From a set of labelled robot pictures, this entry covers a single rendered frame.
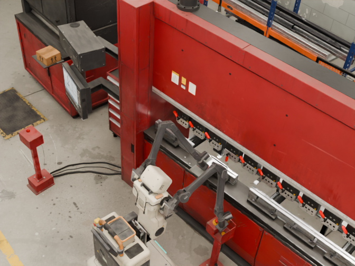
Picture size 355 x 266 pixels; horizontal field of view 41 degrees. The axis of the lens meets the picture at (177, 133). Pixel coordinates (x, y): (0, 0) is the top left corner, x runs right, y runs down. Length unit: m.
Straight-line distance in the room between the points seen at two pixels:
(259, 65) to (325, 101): 0.56
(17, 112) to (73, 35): 2.50
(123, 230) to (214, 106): 1.29
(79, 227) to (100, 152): 1.13
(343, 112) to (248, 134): 0.95
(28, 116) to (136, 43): 2.71
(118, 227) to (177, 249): 1.13
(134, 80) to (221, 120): 0.90
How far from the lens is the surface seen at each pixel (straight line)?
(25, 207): 5.49
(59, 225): 5.27
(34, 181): 5.55
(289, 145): 3.76
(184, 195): 3.80
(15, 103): 6.78
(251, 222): 4.41
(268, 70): 3.52
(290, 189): 4.01
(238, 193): 4.43
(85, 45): 4.20
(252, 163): 4.13
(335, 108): 3.34
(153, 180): 3.80
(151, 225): 4.15
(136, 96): 4.53
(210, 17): 3.95
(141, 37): 4.21
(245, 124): 3.94
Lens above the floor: 4.20
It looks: 43 degrees down
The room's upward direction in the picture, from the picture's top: 5 degrees clockwise
